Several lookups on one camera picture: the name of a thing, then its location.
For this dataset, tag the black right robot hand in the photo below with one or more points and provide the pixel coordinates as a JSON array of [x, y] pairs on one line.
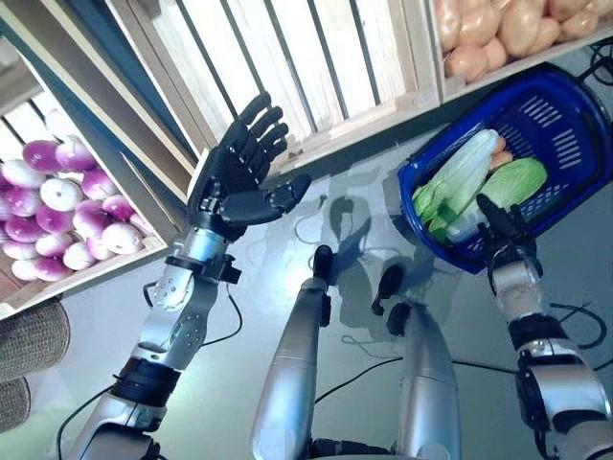
[[510, 232]]

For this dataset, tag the blue plastic shopping basket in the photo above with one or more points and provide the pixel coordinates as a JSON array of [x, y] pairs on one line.
[[551, 85]]

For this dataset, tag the purple white onion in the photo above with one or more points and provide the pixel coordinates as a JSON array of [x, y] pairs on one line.
[[24, 269], [21, 229], [60, 194], [99, 248], [21, 201], [74, 155], [117, 206], [40, 155], [79, 255], [55, 219], [19, 250], [52, 269], [52, 244], [122, 238], [21, 173], [98, 184], [91, 221]]

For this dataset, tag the wooden display shelf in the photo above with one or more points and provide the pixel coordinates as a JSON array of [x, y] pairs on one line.
[[72, 62]]

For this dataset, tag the slatted wooden crate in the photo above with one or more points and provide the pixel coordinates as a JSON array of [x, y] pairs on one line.
[[335, 48]]

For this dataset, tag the napa cabbage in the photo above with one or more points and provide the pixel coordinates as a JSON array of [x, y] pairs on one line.
[[435, 223], [467, 163], [515, 179]]

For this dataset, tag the grey woven basket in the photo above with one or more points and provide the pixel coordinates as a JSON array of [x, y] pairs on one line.
[[29, 342], [13, 405]]

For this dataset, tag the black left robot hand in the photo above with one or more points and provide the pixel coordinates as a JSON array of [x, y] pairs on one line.
[[234, 182]]

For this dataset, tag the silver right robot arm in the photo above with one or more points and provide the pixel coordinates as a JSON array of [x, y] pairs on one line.
[[519, 287]]

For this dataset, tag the black robot pelvis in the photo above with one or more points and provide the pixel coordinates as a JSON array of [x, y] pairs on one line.
[[349, 450]]

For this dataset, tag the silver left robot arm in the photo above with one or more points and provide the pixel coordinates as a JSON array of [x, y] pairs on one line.
[[187, 316]]

